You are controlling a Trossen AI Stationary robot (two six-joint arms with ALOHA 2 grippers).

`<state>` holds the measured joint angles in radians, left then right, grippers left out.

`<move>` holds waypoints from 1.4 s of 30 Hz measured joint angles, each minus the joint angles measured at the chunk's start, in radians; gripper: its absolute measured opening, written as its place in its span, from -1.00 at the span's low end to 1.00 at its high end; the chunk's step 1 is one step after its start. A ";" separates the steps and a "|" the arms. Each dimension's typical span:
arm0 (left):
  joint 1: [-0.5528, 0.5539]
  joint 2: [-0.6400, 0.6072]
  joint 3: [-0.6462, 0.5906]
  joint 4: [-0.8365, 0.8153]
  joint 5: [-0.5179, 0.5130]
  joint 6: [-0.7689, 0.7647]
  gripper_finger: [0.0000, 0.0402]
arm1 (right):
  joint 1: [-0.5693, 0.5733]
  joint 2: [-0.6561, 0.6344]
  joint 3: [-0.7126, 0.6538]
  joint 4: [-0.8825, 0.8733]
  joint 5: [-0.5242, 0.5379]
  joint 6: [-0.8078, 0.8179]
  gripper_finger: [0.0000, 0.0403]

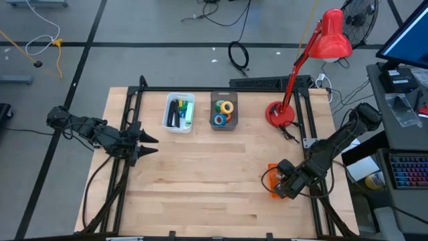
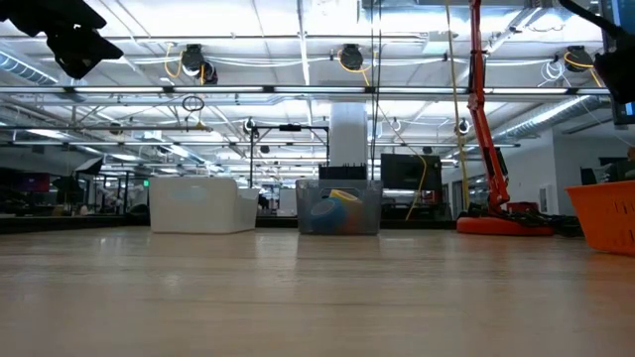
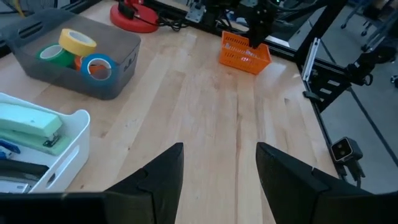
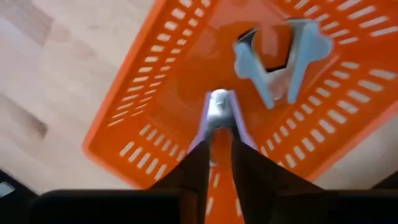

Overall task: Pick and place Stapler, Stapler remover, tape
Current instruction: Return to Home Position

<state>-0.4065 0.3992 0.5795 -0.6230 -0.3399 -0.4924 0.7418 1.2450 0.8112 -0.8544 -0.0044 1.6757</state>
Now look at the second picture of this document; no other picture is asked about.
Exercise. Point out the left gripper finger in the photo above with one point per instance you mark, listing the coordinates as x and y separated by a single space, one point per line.
72 59
99 44

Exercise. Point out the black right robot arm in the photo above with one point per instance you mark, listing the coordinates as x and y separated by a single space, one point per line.
595 17

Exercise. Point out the black computer monitor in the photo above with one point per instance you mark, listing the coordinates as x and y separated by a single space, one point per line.
626 10

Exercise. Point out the orange perforated plastic basket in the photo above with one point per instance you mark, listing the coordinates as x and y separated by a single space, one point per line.
605 218

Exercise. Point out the red desk lamp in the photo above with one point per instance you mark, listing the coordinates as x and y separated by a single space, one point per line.
488 149

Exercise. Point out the white plastic bin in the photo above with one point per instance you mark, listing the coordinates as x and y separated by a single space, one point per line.
198 205

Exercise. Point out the black background monitor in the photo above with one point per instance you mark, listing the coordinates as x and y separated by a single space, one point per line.
412 173

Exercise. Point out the grey translucent plastic bin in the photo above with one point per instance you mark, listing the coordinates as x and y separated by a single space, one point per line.
307 191

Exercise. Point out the black perforated panel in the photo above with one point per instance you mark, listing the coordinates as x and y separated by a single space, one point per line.
342 172

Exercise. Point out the black background gantry frame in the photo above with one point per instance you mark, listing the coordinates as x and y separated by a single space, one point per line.
290 127

